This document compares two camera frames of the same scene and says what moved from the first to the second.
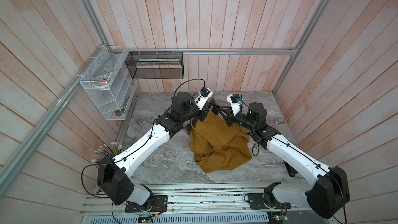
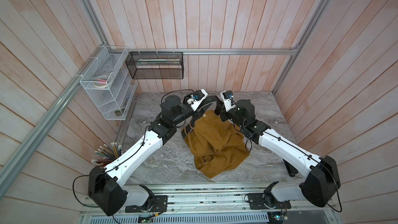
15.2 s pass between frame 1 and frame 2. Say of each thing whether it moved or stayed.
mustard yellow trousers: stayed
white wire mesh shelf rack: stayed
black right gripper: moved
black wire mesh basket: stayed
